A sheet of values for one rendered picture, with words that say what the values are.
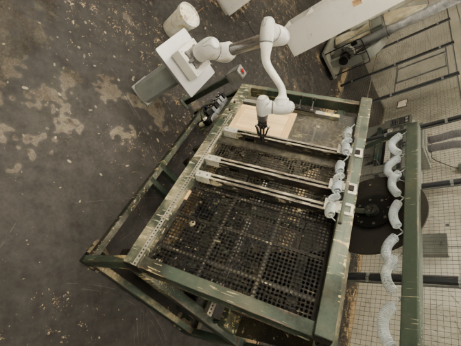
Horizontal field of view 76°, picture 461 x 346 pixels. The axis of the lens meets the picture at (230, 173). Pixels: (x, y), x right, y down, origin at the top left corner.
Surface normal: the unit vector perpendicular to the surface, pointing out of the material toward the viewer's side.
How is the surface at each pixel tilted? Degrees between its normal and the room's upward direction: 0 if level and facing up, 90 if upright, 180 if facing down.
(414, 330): 90
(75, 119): 0
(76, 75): 0
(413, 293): 90
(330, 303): 56
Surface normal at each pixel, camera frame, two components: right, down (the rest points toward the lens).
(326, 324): -0.07, -0.67
